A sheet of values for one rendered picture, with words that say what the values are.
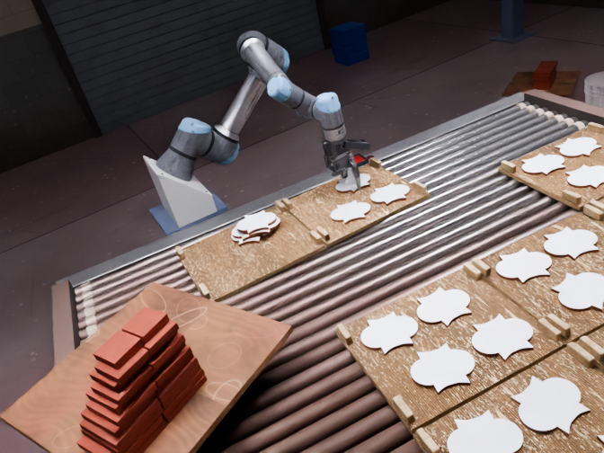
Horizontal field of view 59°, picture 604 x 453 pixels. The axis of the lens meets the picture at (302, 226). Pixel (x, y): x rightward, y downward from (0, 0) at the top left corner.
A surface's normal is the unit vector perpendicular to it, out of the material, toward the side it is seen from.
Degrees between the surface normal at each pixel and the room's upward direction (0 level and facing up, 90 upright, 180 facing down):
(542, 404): 0
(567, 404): 0
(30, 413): 0
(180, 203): 90
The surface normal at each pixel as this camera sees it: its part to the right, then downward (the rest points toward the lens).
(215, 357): -0.21, -0.82
